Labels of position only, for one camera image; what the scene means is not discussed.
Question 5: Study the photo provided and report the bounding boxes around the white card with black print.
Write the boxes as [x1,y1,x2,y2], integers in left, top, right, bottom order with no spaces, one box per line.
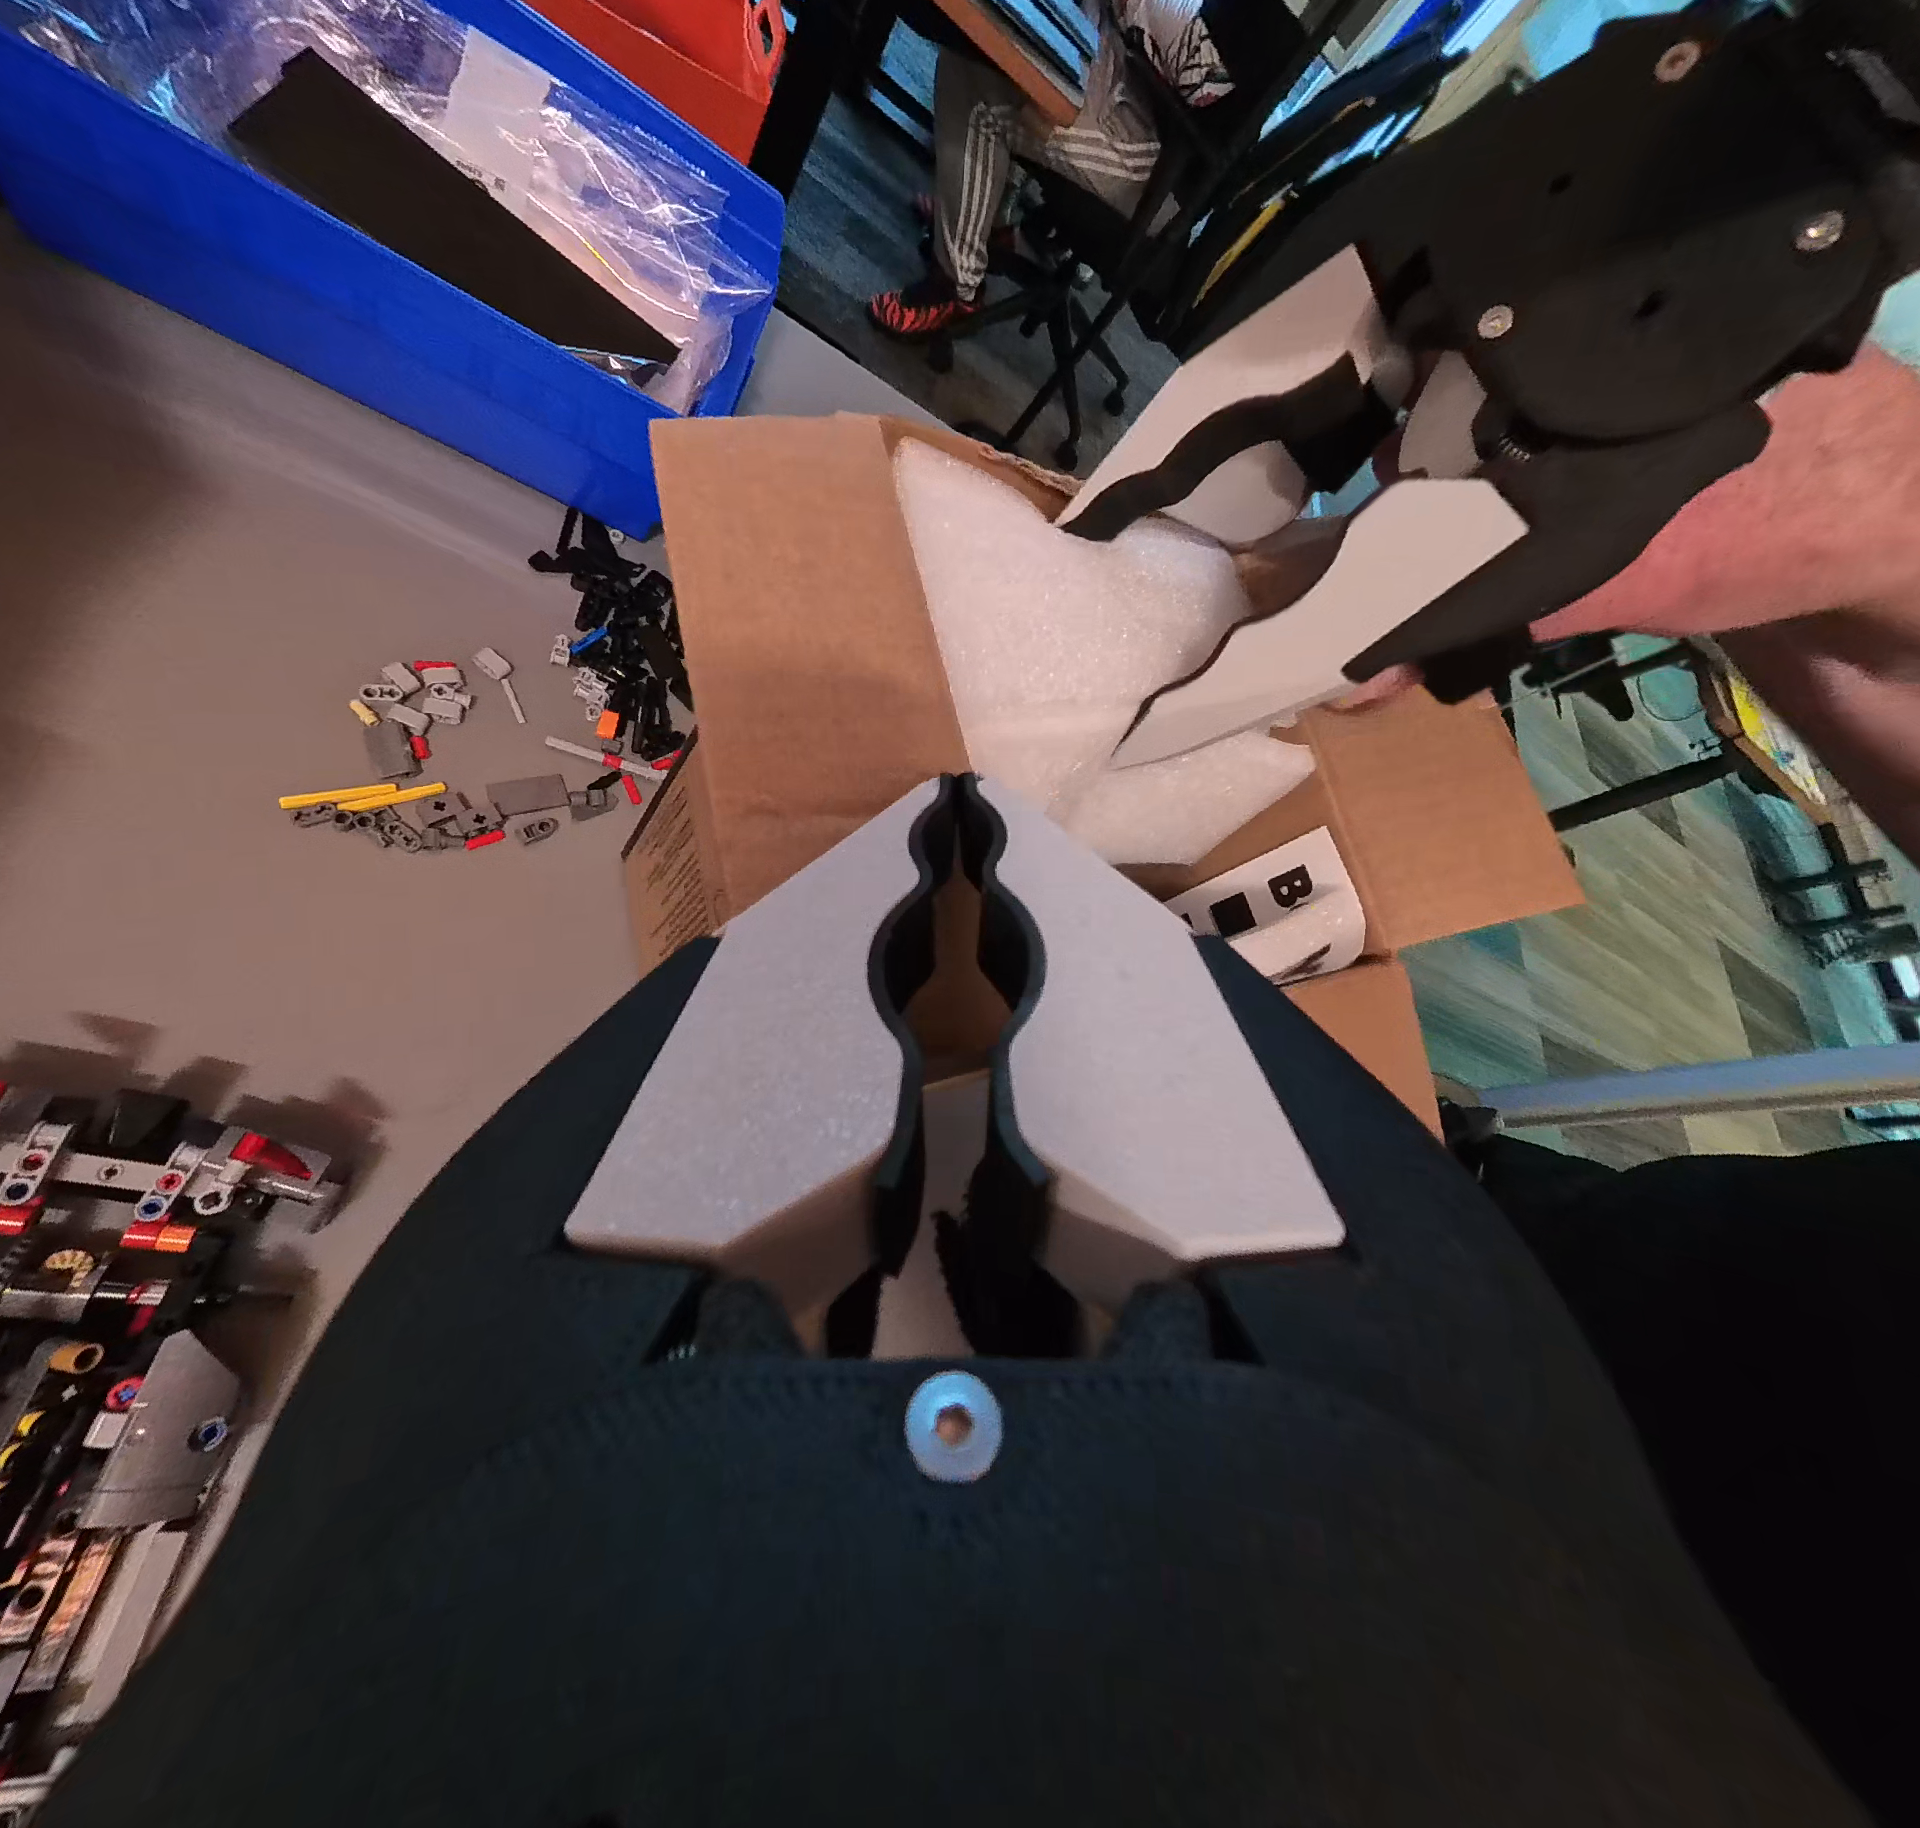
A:
[1169,824,1367,981]

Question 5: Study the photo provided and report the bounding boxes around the pile of grey lego pieces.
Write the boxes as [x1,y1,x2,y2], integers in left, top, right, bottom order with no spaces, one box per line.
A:
[277,642,669,858]

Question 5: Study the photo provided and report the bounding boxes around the person's dark clothing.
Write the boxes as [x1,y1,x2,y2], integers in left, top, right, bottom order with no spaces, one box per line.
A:
[1477,1130,1920,1828]

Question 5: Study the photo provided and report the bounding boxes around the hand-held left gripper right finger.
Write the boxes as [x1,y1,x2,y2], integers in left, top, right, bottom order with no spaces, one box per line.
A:
[961,776,1347,1357]

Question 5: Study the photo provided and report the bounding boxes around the person's right hand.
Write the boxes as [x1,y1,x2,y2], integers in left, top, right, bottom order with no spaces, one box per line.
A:
[1342,342,1920,870]

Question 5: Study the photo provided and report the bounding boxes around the black office chair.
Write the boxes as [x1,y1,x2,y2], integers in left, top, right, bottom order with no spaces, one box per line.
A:
[991,162,1203,472]

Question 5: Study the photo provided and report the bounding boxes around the partly built lego model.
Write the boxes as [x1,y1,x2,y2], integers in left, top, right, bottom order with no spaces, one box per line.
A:
[0,1085,385,1800]

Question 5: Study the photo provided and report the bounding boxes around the black and yellow backpack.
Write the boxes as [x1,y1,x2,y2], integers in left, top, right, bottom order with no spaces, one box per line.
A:
[1156,133,1353,352]

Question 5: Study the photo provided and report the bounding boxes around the brown cardboard box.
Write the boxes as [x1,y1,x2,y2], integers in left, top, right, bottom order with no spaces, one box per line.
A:
[621,415,1590,1140]

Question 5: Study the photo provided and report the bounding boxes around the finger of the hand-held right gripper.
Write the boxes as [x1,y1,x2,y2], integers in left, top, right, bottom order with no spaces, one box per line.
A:
[1055,244,1420,546]
[1113,466,1535,772]

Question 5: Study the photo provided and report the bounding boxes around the white packing foam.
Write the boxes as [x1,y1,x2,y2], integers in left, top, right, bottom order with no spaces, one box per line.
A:
[895,439,1322,870]

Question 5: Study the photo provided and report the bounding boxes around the clear plastic bag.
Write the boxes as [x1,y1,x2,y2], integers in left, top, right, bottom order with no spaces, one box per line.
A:
[0,0,774,412]

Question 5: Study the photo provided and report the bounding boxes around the blue plastic bin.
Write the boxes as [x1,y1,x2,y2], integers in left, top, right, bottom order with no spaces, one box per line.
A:
[0,0,784,541]

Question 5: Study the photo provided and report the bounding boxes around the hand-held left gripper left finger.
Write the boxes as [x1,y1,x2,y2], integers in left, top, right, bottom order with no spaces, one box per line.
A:
[564,776,969,1357]

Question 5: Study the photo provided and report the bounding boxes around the flat black box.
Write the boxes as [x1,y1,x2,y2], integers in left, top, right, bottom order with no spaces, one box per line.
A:
[226,49,685,366]

